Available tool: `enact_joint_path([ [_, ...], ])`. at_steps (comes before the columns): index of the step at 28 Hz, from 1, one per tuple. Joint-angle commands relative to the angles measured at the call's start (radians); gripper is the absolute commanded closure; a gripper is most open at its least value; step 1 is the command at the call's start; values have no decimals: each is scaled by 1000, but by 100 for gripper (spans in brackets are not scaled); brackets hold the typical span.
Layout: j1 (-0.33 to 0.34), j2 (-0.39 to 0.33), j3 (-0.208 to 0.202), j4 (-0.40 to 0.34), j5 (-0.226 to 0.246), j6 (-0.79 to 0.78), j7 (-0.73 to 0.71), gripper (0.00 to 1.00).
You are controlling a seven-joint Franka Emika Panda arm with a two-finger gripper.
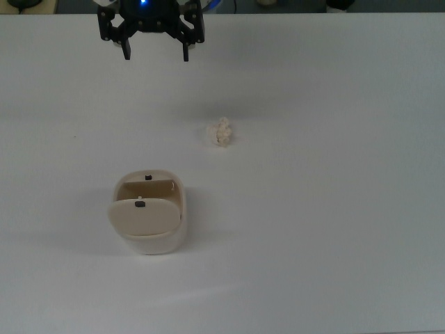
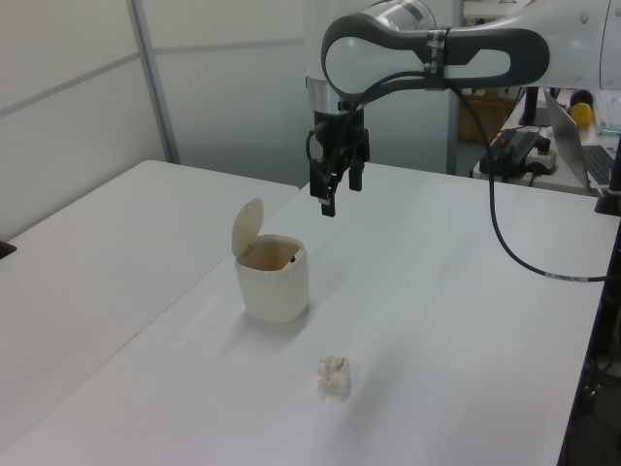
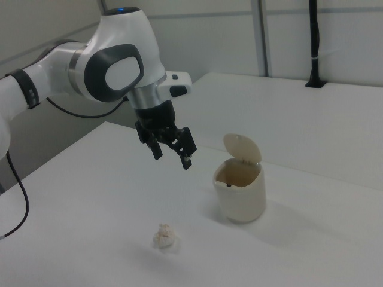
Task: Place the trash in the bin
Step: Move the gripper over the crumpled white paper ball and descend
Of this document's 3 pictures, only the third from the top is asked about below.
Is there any black pole on base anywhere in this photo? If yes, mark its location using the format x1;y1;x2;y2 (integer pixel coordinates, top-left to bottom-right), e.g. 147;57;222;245
305;0;327;88

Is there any grey partition post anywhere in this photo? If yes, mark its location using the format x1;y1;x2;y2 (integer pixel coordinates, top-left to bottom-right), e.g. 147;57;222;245
257;0;272;77

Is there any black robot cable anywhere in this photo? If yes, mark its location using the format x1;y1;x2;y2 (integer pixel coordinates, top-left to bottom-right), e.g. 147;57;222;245
0;94;130;242

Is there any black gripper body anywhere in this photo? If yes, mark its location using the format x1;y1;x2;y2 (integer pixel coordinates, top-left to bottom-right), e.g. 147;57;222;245
133;100;178;142

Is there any small white lidded bin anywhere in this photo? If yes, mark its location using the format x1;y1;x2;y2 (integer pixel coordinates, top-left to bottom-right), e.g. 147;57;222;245
212;133;267;224

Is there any crumpled white paper trash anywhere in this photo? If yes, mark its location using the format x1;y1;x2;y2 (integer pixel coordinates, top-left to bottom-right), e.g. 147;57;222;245
151;223;182;251

